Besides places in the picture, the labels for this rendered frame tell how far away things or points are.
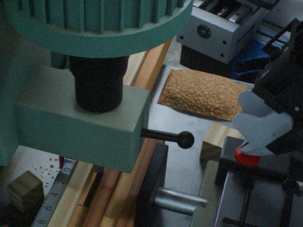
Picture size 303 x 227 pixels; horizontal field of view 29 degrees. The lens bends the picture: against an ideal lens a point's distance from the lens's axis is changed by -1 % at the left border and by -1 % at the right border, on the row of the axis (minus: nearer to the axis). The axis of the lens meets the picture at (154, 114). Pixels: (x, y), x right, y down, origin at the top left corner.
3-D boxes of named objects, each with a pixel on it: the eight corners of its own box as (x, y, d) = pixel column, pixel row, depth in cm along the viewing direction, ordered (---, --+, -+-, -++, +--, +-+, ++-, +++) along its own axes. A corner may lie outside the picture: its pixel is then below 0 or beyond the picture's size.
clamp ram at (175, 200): (192, 260, 69) (202, 216, 63) (132, 244, 70) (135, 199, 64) (208, 202, 76) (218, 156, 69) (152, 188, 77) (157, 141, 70)
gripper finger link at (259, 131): (210, 126, 65) (265, 82, 59) (250, 155, 66) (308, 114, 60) (204, 146, 63) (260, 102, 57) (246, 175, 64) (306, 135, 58)
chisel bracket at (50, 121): (130, 183, 67) (134, 132, 61) (17, 154, 69) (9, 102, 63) (149, 138, 72) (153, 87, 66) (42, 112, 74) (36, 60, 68)
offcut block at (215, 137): (229, 170, 80) (233, 152, 78) (199, 158, 81) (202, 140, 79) (238, 150, 83) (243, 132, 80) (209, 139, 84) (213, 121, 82)
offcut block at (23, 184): (9, 201, 86) (6, 185, 84) (30, 185, 89) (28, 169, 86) (23, 213, 85) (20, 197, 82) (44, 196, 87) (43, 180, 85)
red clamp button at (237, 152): (257, 171, 65) (259, 165, 65) (231, 164, 66) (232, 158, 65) (261, 152, 68) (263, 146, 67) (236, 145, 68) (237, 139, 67)
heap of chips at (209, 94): (237, 122, 87) (241, 109, 85) (156, 103, 89) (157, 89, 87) (246, 86, 93) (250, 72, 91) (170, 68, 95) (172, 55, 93)
